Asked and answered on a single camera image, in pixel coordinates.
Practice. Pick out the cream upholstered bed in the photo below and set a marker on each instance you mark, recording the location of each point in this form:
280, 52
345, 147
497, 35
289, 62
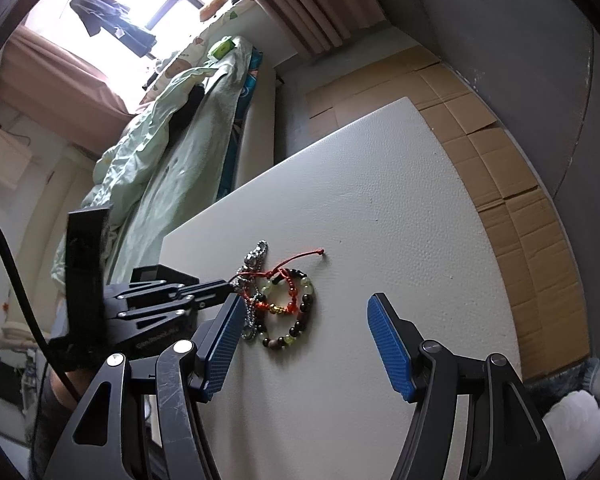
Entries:
260, 135

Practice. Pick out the small green box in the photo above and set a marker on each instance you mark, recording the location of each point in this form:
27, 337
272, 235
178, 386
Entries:
222, 47

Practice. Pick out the grey fluffy rug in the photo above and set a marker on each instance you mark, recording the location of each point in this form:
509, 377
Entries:
570, 377

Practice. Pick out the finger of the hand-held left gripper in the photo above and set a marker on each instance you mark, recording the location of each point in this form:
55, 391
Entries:
210, 287
180, 310

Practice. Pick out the white square table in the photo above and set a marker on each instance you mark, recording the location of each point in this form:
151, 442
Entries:
380, 210

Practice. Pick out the orange plush toy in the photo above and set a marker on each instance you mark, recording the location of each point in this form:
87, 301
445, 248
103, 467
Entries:
214, 7

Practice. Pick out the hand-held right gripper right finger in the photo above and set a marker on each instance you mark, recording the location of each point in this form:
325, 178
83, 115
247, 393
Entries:
390, 350

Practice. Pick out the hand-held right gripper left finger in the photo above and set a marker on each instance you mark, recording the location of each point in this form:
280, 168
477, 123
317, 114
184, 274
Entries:
225, 345

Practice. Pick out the printed windowsill cushion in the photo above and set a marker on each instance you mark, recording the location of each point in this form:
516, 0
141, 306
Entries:
195, 50

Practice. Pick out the pink curtain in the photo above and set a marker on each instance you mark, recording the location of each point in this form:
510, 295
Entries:
55, 75
305, 5

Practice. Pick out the dark hanging garment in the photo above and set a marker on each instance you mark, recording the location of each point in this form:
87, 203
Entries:
125, 30

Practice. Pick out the green bed blanket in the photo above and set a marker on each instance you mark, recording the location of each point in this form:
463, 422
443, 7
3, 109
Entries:
190, 160

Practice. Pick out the cardboard floor sheets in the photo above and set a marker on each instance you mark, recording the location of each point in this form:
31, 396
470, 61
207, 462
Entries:
520, 210

